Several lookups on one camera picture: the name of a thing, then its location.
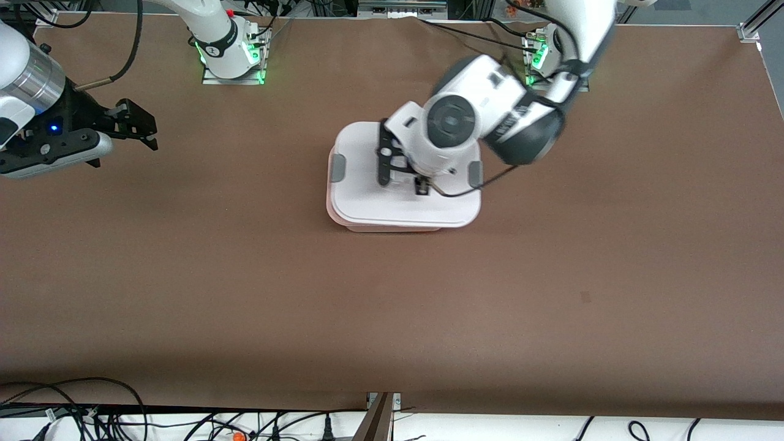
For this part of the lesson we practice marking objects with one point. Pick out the orange colourful figure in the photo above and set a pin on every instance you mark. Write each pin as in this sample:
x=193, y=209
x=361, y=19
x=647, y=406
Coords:
x=517, y=7

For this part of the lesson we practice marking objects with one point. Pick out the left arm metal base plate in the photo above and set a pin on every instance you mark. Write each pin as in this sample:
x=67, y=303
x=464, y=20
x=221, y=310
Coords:
x=539, y=87

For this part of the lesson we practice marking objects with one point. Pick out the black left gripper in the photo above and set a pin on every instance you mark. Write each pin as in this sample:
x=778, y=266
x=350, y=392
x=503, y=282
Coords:
x=422, y=185

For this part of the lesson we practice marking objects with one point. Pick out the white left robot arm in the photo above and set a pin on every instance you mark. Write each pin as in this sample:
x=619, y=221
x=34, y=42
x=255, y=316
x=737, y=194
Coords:
x=453, y=122

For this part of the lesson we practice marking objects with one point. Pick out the brown table cover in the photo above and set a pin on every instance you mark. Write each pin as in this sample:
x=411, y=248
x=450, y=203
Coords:
x=392, y=318

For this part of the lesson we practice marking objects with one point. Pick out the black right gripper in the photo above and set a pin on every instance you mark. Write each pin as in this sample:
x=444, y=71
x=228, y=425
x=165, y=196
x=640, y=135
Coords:
x=82, y=114

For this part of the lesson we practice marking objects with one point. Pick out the pink translucent plastic box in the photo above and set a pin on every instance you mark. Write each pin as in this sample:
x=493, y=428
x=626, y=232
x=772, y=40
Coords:
x=392, y=230

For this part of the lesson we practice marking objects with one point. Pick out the white box lid grey clips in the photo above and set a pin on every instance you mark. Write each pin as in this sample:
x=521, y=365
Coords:
x=367, y=205

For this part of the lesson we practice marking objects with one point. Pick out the aluminium corner bracket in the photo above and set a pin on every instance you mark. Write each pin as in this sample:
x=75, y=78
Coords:
x=750, y=30

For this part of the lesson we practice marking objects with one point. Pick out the black power plug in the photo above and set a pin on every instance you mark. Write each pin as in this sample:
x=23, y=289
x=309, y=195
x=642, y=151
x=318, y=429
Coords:
x=327, y=430

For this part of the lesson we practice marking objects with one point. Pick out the aluminium profile beam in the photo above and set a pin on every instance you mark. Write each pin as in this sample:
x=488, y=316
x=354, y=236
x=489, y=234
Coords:
x=376, y=422

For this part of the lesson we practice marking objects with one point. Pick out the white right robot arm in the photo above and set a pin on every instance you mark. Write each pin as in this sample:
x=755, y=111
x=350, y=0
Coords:
x=214, y=37

